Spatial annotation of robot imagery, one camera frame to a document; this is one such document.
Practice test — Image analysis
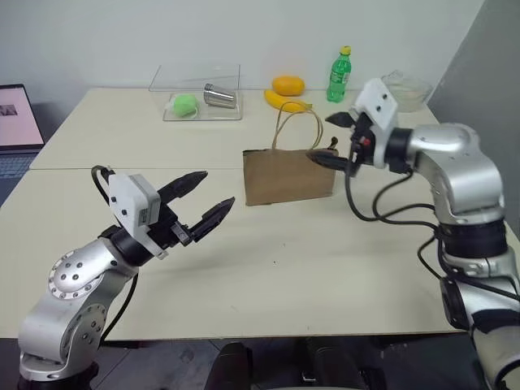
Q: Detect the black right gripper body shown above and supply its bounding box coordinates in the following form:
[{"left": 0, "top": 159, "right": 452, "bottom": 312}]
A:
[{"left": 346, "top": 114, "right": 378, "bottom": 177}]

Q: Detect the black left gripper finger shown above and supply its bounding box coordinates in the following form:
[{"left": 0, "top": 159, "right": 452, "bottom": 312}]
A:
[
  {"left": 189, "top": 196, "right": 236, "bottom": 242},
  {"left": 156, "top": 170, "right": 210, "bottom": 206}
]

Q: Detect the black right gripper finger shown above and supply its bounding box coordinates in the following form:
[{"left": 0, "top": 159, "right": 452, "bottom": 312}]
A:
[
  {"left": 324, "top": 111, "right": 359, "bottom": 129},
  {"left": 310, "top": 149, "right": 352, "bottom": 174}
]

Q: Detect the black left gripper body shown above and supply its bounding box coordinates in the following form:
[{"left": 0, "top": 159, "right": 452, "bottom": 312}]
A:
[{"left": 149, "top": 201, "right": 200, "bottom": 250}]

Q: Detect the green plastic soda bottle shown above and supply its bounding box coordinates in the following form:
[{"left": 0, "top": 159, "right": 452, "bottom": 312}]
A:
[{"left": 326, "top": 45, "right": 353, "bottom": 103}]

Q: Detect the orange mango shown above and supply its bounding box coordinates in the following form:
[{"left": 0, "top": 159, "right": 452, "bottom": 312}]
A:
[{"left": 271, "top": 75, "right": 306, "bottom": 98}]

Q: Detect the yellow banana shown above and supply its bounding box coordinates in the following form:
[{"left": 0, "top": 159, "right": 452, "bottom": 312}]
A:
[{"left": 263, "top": 89, "right": 314, "bottom": 113}]

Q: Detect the clear glass bowl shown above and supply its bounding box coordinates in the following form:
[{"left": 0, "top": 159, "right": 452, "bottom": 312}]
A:
[{"left": 380, "top": 69, "right": 433, "bottom": 115}]

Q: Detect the clear plastic container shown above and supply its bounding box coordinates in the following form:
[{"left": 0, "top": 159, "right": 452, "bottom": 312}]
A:
[{"left": 148, "top": 63, "right": 245, "bottom": 123}]

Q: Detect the green round ball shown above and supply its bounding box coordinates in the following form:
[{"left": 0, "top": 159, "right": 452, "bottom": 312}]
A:
[{"left": 169, "top": 93, "right": 200, "bottom": 119}]

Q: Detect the stainless steel cup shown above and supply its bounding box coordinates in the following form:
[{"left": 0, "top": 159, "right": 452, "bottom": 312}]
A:
[{"left": 202, "top": 83, "right": 238, "bottom": 111}]

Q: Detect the dark rounded shape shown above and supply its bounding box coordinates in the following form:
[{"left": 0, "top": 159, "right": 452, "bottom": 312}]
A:
[{"left": 206, "top": 340, "right": 256, "bottom": 390}]

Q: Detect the open laptop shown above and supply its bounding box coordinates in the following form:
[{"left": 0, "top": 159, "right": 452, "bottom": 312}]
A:
[{"left": 0, "top": 84, "right": 46, "bottom": 180}]

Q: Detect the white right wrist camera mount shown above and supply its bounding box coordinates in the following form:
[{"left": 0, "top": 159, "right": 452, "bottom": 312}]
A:
[{"left": 349, "top": 77, "right": 401, "bottom": 170}]

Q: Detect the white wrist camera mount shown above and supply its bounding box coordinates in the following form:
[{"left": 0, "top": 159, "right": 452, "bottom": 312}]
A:
[
  {"left": 349, "top": 77, "right": 401, "bottom": 170},
  {"left": 108, "top": 173, "right": 170, "bottom": 261}
]

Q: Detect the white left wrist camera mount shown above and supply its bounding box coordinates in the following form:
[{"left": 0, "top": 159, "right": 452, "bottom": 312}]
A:
[{"left": 108, "top": 173, "right": 170, "bottom": 261}]

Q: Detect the brown paper bag with handles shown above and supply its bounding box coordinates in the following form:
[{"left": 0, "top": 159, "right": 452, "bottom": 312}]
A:
[{"left": 242, "top": 101, "right": 338, "bottom": 208}]

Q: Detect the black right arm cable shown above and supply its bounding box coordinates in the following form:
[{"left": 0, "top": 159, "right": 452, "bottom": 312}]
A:
[{"left": 344, "top": 161, "right": 520, "bottom": 304}]

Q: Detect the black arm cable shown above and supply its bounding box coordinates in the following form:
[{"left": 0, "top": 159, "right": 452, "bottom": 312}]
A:
[
  {"left": 90, "top": 164, "right": 140, "bottom": 343},
  {"left": 344, "top": 161, "right": 520, "bottom": 304}
]

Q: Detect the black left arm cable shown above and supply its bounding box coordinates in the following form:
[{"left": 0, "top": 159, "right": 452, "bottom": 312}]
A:
[{"left": 90, "top": 164, "right": 140, "bottom": 343}]

